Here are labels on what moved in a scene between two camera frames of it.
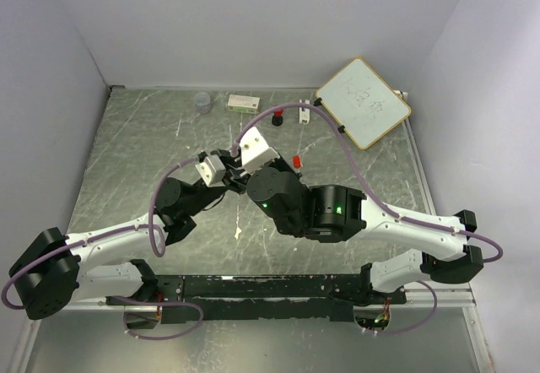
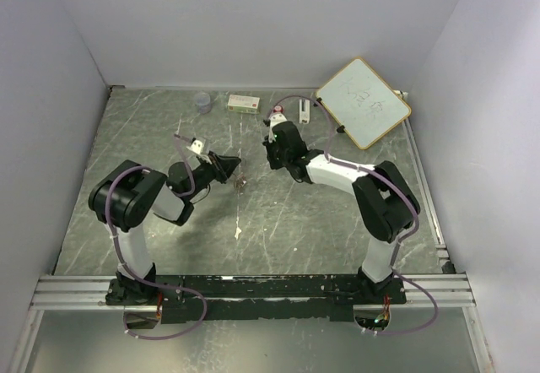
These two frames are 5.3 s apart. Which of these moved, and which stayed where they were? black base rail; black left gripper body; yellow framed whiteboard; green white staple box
Moved: black left gripper body
Stayed: black base rail; green white staple box; yellow framed whiteboard
